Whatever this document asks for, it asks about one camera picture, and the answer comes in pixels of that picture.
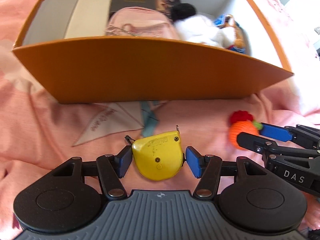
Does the yellow tape measure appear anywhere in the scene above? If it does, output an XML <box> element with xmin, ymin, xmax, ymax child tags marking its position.
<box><xmin>125</xmin><ymin>126</ymin><xmax>184</xmax><ymax>181</ymax></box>

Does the orange crochet carrot toy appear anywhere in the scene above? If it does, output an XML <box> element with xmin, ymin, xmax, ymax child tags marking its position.
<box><xmin>228</xmin><ymin>110</ymin><xmax>263</xmax><ymax>150</ymax></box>

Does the white plush seal toy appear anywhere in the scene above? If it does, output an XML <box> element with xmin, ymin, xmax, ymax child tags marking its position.
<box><xmin>170</xmin><ymin>3</ymin><xmax>226</xmax><ymax>48</ymax></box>

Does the pink plush pouch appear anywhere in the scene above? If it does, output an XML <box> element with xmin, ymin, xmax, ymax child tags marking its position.
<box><xmin>105</xmin><ymin>7</ymin><xmax>180</xmax><ymax>40</ymax></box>

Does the illustrated card box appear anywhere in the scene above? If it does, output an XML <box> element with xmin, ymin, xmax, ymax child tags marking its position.
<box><xmin>155</xmin><ymin>0</ymin><xmax>181</xmax><ymax>20</ymax></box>

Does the pink patterned duvet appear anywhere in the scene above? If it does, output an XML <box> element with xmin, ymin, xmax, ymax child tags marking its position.
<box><xmin>1</xmin><ymin>0</ymin><xmax>319</xmax><ymax>239</ymax></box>

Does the orange cardboard box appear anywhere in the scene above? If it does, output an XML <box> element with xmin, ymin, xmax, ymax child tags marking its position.
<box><xmin>13</xmin><ymin>0</ymin><xmax>292</xmax><ymax>103</ymax></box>

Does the white small box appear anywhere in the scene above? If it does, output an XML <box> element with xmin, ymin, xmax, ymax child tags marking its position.
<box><xmin>65</xmin><ymin>0</ymin><xmax>112</xmax><ymax>38</ymax></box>

